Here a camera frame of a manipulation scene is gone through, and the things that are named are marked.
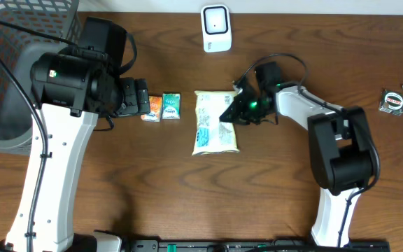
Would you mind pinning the yellow snack bag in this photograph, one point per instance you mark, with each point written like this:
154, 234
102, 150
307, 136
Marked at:
212, 135

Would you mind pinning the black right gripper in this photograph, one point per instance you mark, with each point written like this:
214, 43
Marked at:
235, 113

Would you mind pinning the green tissue packet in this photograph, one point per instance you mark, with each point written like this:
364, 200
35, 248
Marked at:
171, 106

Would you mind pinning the dark grey plastic basket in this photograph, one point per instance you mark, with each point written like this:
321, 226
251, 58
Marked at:
19, 50

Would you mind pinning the white barcode scanner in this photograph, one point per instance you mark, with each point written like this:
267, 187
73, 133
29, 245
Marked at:
216, 28

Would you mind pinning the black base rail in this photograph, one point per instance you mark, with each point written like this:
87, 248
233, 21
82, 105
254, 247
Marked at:
295, 245

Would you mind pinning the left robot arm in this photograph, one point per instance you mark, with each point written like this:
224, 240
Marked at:
74, 87

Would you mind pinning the orange snack packet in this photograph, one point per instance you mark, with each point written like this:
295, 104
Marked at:
155, 110

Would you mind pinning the black round-logo snack packet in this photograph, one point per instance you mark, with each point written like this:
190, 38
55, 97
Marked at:
391, 102

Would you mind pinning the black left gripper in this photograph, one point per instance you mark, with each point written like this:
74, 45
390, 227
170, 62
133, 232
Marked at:
142, 101

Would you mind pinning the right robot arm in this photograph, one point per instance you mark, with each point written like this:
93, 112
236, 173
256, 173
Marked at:
343, 157

